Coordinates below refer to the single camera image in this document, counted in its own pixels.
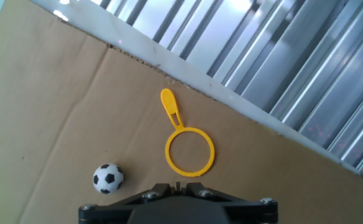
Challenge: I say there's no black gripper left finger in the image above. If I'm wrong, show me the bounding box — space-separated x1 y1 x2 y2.
78 182 178 224

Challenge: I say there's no brown cardboard sheet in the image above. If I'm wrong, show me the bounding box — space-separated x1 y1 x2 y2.
0 0 363 224

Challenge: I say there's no yellow bubble ring wand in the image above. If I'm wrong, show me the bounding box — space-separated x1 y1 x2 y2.
160 88 216 178

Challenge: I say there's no small black white soccer ball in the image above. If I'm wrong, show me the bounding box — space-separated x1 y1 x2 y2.
92 163 125 195

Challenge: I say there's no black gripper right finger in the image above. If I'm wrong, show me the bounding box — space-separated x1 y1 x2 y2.
181 182 278 224

